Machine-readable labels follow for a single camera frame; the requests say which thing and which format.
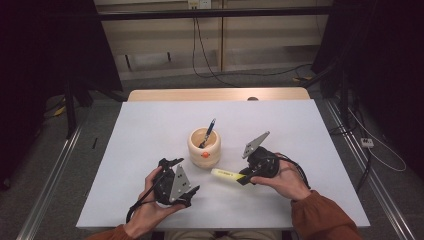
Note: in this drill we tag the white table cover sheet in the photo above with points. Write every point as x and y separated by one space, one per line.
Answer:
233 206

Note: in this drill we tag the yellow highlighter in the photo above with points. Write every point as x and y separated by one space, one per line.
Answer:
225 174

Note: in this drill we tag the black horizontal metal bar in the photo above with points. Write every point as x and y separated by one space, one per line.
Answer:
216 13

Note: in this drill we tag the blue pen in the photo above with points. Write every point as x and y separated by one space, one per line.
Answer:
209 130

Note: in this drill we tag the person's right hand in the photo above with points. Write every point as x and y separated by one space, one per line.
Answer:
286 183

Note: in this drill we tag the black curtain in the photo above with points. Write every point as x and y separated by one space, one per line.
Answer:
383 66
40 50

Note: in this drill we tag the person's left hand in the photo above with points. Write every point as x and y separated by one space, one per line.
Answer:
146 216

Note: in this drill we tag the cream ribbed pen holder cup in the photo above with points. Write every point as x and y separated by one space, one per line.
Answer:
205 161

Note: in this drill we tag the wooden table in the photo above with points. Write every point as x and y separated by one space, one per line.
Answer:
200 94

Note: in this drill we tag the metal floor rail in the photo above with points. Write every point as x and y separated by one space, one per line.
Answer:
50 186
370 173

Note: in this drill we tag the white power strip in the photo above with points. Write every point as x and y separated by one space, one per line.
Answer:
367 142

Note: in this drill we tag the black metal stand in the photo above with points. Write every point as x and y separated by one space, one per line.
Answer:
70 113

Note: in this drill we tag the white wall power outlet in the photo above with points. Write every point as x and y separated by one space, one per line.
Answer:
199 4

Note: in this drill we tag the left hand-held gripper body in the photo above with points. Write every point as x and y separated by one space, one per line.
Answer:
178 186

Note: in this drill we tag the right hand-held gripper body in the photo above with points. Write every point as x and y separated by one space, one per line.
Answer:
263 163

